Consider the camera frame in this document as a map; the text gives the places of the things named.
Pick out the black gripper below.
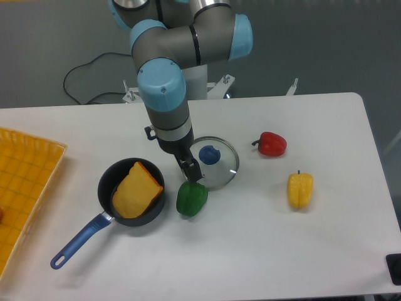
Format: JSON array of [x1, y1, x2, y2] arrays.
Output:
[[144, 126, 202, 182]]

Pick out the glass pot lid blue knob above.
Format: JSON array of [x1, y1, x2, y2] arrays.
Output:
[[187, 135, 240, 191]]

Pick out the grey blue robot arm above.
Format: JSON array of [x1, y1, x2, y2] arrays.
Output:
[[108, 1, 253, 182]]

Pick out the green toy bell pepper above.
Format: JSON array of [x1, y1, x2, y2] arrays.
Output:
[[176, 182, 209, 217]]

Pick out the yellow toy bread slice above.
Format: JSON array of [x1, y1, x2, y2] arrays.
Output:
[[112, 162, 164, 218]]

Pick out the red toy bell pepper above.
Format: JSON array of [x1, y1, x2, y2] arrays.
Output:
[[251, 132, 287, 157]]

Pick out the yellow toy bell pepper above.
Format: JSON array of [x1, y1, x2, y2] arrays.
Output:
[[287, 170, 314, 209]]

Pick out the yellow plastic basket tray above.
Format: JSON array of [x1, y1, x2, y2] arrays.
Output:
[[1, 127, 67, 274]]

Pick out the black object table corner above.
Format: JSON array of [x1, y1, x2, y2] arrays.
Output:
[[385, 253, 401, 286]]

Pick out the dark saucepan blue handle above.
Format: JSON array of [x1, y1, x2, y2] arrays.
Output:
[[50, 158, 165, 270]]

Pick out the black cable on floor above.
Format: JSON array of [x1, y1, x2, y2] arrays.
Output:
[[63, 52, 138, 105]]

